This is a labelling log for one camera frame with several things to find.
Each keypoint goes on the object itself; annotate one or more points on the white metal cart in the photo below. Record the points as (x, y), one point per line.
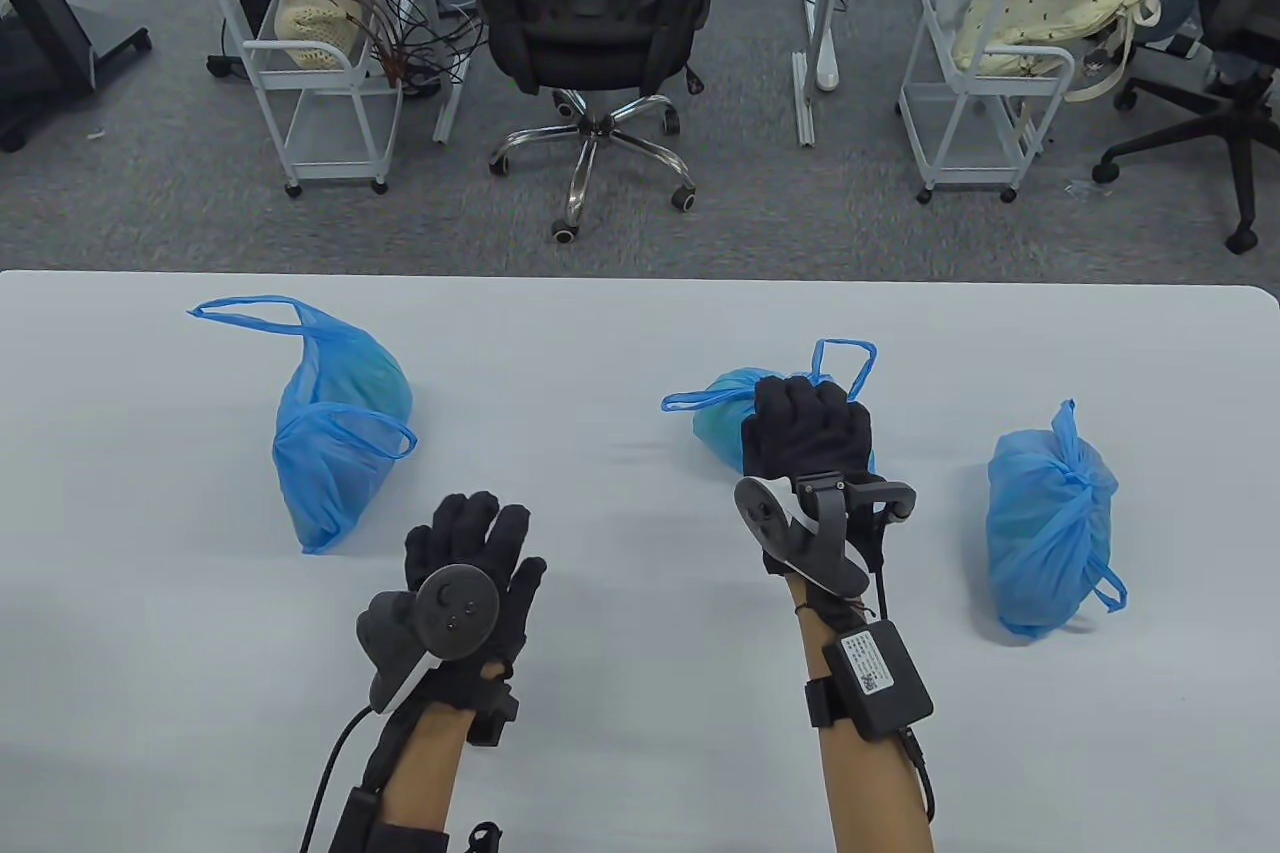
(340, 133)
(965, 133)

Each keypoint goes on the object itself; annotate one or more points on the clear plastic scrap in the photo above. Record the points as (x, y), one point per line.
(1082, 188)

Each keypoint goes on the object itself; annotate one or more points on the black rolling stand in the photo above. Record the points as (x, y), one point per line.
(50, 63)

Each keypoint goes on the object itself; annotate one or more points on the plain black battery box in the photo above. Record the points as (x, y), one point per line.
(352, 823)

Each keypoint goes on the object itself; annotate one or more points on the person's left forearm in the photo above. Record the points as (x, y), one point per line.
(420, 773)

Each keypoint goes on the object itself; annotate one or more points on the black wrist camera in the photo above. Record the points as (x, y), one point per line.
(495, 718)

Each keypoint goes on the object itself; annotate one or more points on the person's right forearm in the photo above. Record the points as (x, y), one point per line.
(870, 793)

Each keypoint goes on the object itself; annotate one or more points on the cream knitted bag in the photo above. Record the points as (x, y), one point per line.
(310, 23)

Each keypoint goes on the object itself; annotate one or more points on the cream fabric bag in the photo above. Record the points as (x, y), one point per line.
(1040, 13)

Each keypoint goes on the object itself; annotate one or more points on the person's left hand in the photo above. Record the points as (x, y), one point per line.
(470, 528)

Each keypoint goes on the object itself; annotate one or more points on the person's right hand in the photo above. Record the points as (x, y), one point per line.
(805, 433)

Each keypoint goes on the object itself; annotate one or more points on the blue plastic bag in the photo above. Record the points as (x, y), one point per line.
(330, 473)
(1040, 533)
(715, 428)

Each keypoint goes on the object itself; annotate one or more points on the black mesh office chair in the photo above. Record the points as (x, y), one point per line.
(590, 3)

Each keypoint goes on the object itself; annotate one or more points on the black battery box white label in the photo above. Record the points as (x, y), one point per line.
(880, 683)

